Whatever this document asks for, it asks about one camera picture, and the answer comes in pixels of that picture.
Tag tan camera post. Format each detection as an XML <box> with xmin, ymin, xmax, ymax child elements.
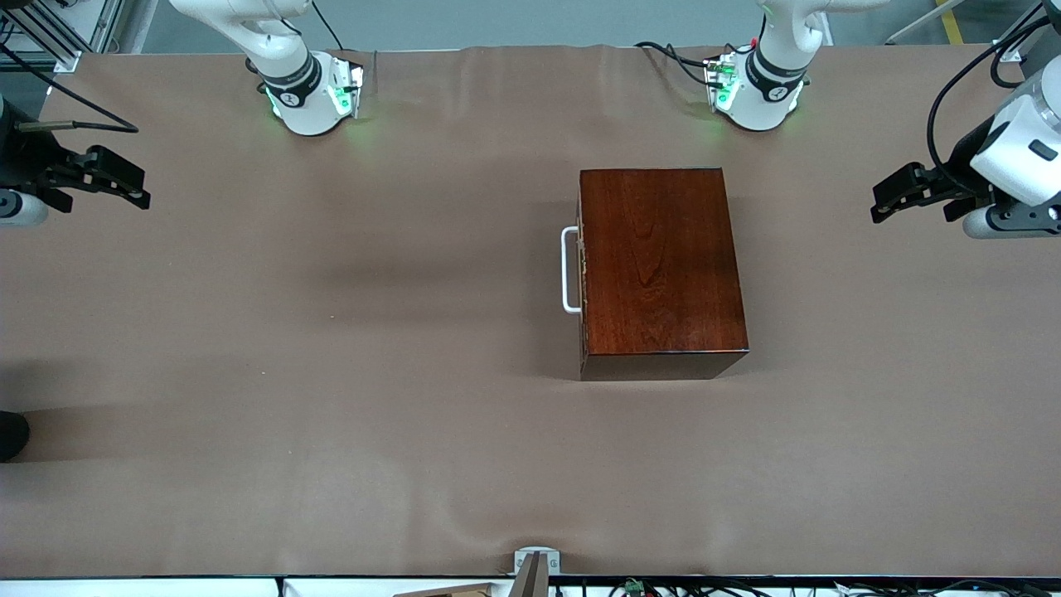
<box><xmin>510</xmin><ymin>552</ymin><xmax>550</xmax><ymax>597</ymax></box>

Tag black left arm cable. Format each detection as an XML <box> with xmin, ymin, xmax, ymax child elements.
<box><xmin>927</xmin><ymin>2</ymin><xmax>1061</xmax><ymax>171</ymax></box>

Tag dark red wooden cabinet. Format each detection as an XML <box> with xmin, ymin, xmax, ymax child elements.
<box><xmin>578</xmin><ymin>167</ymin><xmax>751</xmax><ymax>382</ymax></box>

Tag aluminium frame profile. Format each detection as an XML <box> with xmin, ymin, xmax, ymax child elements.
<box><xmin>993</xmin><ymin>0</ymin><xmax>1061</xmax><ymax>63</ymax></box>
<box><xmin>0</xmin><ymin>0</ymin><xmax>125</xmax><ymax>74</ymax></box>

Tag brown table mat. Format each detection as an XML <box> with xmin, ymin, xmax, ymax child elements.
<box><xmin>0</xmin><ymin>46</ymin><xmax>1061</xmax><ymax>579</ymax></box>

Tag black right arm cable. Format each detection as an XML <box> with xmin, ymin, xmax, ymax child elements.
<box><xmin>0</xmin><ymin>41</ymin><xmax>139</xmax><ymax>134</ymax></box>

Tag black round object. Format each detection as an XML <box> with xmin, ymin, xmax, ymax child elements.
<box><xmin>0</xmin><ymin>410</ymin><xmax>31</xmax><ymax>463</ymax></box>

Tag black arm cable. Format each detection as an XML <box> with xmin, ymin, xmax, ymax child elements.
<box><xmin>0</xmin><ymin>41</ymin><xmax>139</xmax><ymax>134</ymax></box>
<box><xmin>927</xmin><ymin>2</ymin><xmax>1061</xmax><ymax>171</ymax></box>

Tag white drawer handle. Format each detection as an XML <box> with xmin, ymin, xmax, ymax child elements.
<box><xmin>561</xmin><ymin>226</ymin><xmax>583</xmax><ymax>314</ymax></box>

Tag dark wooden drawer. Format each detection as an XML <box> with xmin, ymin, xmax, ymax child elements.
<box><xmin>578</xmin><ymin>172</ymin><xmax>589</xmax><ymax>378</ymax></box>

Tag arm base connector plate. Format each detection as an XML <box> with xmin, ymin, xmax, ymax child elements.
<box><xmin>327</xmin><ymin>60</ymin><xmax>366</xmax><ymax>119</ymax></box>
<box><xmin>703</xmin><ymin>56</ymin><xmax>740</xmax><ymax>113</ymax></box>

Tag grey metal bracket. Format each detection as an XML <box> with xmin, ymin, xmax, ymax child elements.
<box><xmin>514</xmin><ymin>547</ymin><xmax>560</xmax><ymax>575</ymax></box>

